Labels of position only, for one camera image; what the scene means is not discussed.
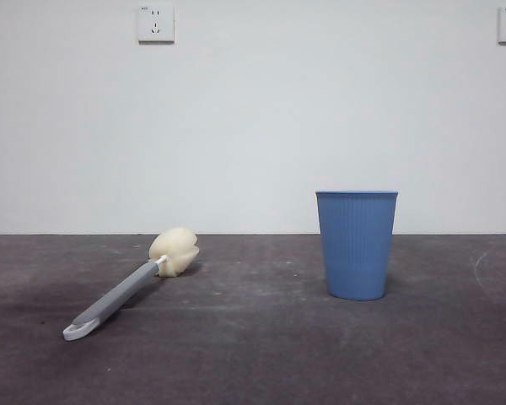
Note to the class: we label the blue ribbed plastic cup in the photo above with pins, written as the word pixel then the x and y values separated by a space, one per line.
pixel 356 249

